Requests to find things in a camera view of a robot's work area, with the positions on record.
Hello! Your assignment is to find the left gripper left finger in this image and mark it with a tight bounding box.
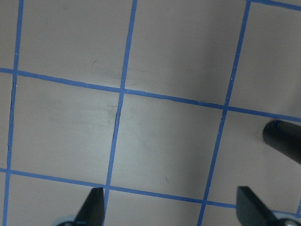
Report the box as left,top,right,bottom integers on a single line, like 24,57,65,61
73,187,105,226

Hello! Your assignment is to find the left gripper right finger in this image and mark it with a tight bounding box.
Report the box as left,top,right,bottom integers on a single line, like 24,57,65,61
236,186,282,226

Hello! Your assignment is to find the dark wine bottle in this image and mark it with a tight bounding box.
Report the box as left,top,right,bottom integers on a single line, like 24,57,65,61
262,120,301,164

